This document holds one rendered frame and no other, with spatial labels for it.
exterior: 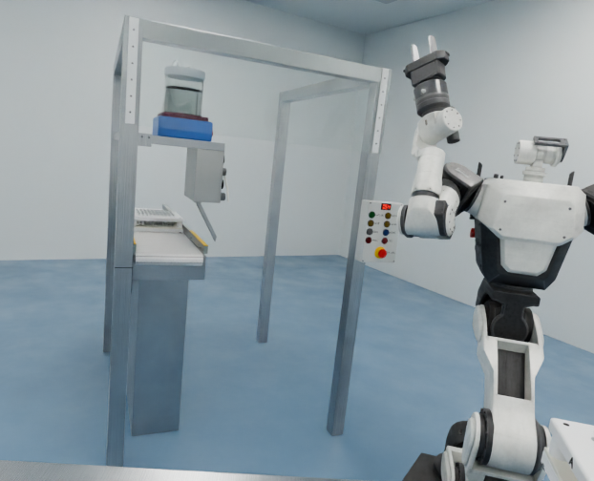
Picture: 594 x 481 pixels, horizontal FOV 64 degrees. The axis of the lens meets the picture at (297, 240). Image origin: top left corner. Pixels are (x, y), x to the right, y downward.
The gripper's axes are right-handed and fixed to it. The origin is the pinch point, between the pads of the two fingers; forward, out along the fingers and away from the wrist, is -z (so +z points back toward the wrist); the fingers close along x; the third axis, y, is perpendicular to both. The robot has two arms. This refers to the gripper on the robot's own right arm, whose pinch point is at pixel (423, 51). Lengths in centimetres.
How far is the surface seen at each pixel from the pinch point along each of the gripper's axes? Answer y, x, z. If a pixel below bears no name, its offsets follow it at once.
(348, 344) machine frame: -59, -82, 80
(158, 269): 16, -112, 43
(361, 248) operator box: -50, -62, 41
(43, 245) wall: -60, -441, -36
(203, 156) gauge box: 11, -86, 5
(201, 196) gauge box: 9, -92, 18
